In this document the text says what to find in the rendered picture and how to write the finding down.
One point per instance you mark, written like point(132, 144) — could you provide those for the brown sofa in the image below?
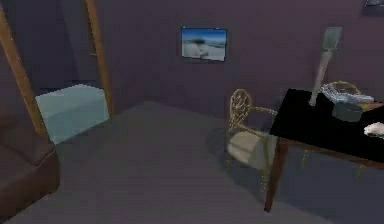
point(23, 163)

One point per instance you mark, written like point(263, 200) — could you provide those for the framed beach picture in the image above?
point(204, 44)

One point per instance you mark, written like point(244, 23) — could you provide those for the black top wooden table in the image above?
point(320, 130)

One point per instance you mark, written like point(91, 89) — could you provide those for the grey tall lamp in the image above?
point(325, 60)

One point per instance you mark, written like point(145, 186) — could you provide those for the grey round pot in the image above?
point(347, 111)

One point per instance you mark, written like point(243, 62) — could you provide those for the white lumpy object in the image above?
point(375, 129)

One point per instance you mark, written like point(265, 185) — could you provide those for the dark framed picture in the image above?
point(374, 4)

